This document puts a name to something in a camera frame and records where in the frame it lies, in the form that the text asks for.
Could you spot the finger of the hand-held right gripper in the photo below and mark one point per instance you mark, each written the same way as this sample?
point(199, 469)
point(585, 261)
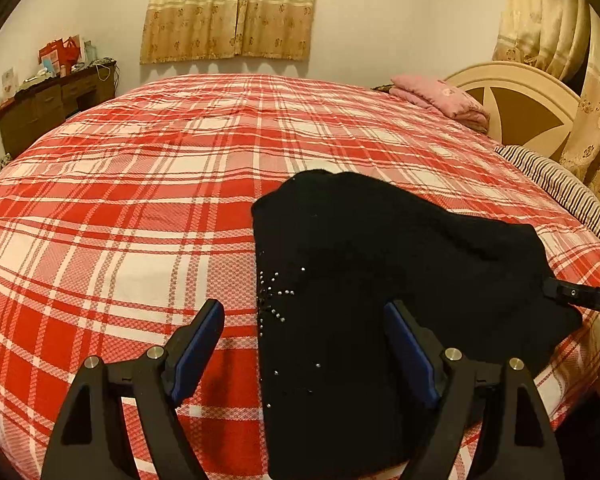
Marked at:
point(580, 297)

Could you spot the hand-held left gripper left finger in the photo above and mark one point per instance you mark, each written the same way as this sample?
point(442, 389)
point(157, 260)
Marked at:
point(195, 355)

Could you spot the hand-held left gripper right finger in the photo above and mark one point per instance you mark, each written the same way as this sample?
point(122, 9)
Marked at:
point(412, 355)

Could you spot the black pants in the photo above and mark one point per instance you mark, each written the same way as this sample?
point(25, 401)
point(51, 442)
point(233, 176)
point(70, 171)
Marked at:
point(380, 260)

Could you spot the striped pillow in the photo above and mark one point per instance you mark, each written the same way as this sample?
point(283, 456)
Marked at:
point(555, 180)

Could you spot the red plaid bed sheet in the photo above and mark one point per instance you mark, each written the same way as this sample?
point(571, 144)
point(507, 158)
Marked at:
point(130, 210)

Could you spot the cream round bed headboard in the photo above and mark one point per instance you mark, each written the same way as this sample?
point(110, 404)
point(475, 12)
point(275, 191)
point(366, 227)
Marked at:
point(555, 90)

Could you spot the pink folded quilt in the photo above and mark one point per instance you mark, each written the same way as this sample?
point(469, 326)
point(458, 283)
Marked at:
point(440, 97)

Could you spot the brown wooden dresser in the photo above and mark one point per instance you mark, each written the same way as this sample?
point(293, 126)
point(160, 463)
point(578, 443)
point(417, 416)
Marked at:
point(40, 110)

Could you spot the beige patterned long curtain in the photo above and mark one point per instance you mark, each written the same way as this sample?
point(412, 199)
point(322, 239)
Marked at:
point(540, 10)

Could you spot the white standing card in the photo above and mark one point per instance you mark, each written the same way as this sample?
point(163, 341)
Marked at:
point(10, 82)

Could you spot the red gift bag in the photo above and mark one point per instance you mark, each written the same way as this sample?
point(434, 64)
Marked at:
point(62, 52)

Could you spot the beige patterned window curtain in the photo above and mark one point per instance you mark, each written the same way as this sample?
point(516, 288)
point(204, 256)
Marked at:
point(230, 10)

